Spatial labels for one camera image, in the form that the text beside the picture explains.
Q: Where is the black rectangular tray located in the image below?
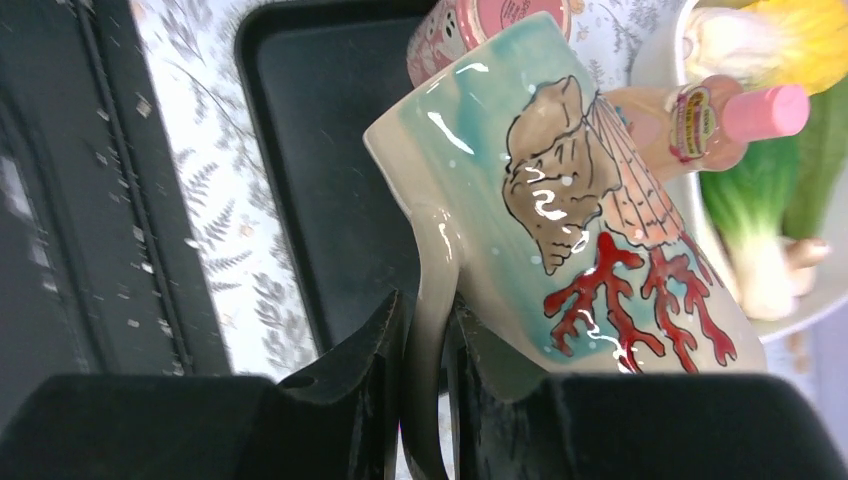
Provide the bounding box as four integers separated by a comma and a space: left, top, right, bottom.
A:
235, 1, 431, 351

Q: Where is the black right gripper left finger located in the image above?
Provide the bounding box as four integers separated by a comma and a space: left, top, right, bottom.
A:
1, 292, 406, 479

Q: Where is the pink patterned mug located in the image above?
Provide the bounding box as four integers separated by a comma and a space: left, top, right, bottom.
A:
406, 0, 585, 87

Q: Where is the yellow napa cabbage toy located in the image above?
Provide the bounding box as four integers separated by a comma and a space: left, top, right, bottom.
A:
682, 1, 847, 95

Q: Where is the orange bottle with pink cap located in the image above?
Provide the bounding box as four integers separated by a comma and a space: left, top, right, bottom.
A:
605, 75, 811, 182

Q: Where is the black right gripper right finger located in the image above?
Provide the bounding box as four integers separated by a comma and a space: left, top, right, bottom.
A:
447, 302, 847, 479

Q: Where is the white rectangular tub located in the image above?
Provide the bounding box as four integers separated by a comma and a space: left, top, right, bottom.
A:
630, 1, 847, 343

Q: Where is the green leaf vegetable toy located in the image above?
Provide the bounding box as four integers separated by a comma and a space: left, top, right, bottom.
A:
782, 79, 847, 239

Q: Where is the cream seashell mug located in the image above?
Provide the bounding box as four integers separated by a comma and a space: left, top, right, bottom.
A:
363, 12, 766, 479

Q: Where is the mushroom toy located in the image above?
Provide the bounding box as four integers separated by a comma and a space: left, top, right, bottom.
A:
782, 237, 831, 297

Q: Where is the bok choy toy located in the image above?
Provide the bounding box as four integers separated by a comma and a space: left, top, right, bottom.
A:
699, 136, 800, 321

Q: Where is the floral patterned table mat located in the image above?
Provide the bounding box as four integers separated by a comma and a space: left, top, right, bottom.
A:
129, 0, 697, 382

